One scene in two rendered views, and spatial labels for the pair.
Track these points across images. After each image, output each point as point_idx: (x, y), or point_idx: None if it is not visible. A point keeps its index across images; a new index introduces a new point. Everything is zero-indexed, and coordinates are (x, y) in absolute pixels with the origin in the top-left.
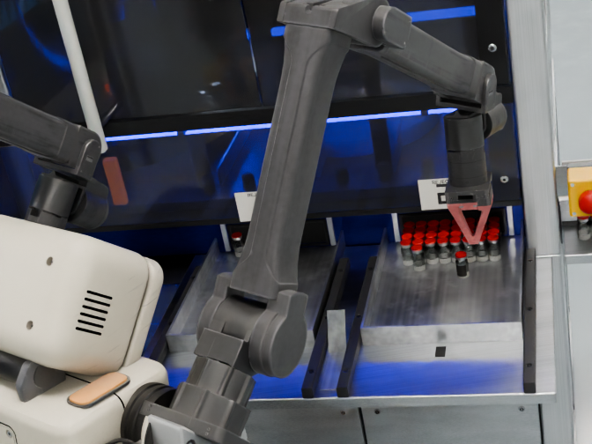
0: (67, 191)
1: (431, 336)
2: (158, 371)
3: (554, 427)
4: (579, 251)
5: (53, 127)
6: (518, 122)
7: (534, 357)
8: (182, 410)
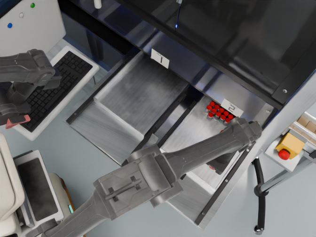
0: (30, 87)
1: None
2: (8, 232)
3: None
4: (271, 154)
5: (20, 74)
6: (276, 116)
7: (208, 210)
8: None
